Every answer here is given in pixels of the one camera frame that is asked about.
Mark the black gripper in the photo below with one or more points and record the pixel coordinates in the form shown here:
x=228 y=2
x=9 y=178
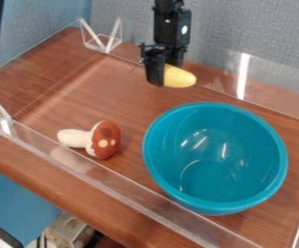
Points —
x=171 y=34

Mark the yellow toy banana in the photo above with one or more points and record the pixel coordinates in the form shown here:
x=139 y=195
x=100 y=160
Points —
x=176 y=77

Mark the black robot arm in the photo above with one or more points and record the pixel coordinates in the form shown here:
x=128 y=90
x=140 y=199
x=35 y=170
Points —
x=165 y=6

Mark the blue plastic bowl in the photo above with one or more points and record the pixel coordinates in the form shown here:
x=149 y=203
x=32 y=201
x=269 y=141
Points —
x=215 y=157

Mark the clear acrylic barrier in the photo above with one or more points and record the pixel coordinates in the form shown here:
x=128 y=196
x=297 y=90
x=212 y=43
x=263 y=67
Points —
x=63 y=86

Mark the brown white toy mushroom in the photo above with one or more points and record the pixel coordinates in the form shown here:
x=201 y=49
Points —
x=100 y=141

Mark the grey metal bracket below table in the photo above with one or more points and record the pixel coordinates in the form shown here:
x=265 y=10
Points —
x=65 y=233

